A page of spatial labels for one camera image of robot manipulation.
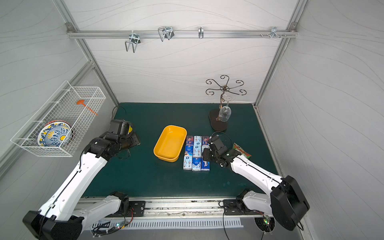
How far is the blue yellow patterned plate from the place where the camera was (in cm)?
59

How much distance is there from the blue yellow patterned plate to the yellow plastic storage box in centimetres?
43

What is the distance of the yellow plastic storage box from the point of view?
949mm
